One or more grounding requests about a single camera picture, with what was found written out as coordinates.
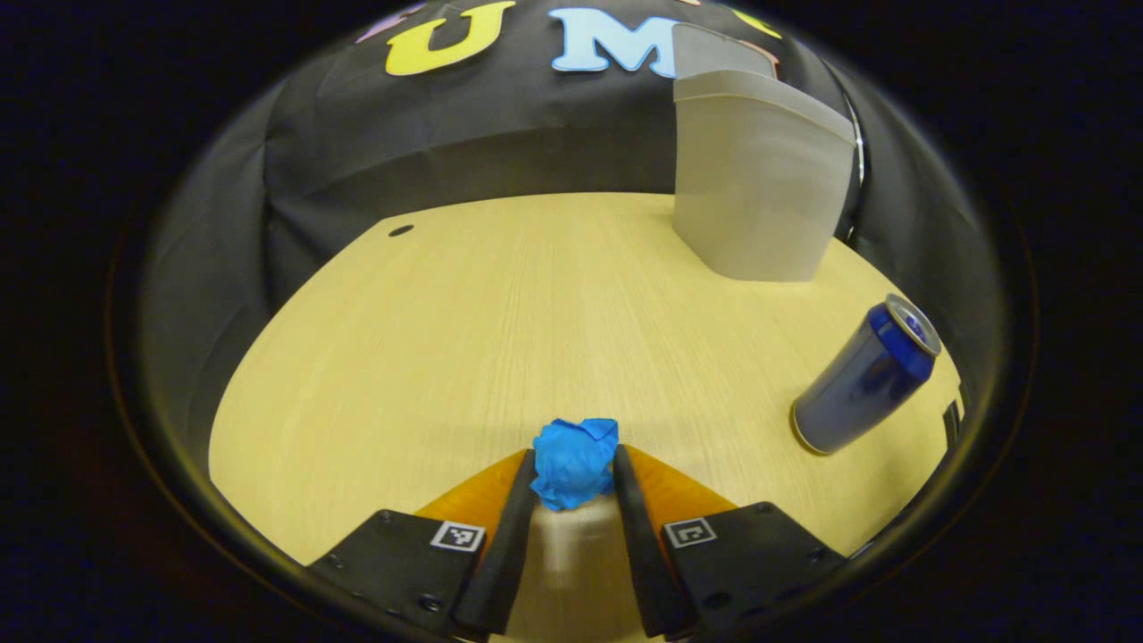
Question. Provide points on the blue pop can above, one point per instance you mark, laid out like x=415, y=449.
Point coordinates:
x=857, y=384

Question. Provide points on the blue paper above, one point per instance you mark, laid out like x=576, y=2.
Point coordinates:
x=574, y=464

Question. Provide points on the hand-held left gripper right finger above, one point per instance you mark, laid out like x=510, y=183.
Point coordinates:
x=638, y=554

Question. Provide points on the white desktop garbage bin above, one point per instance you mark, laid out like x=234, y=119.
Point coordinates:
x=759, y=179

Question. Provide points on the black backdrop cloth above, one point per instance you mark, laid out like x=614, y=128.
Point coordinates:
x=500, y=134

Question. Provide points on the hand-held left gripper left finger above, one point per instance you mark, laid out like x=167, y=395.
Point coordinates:
x=509, y=554

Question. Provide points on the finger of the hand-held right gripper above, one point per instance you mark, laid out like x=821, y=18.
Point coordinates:
x=954, y=420

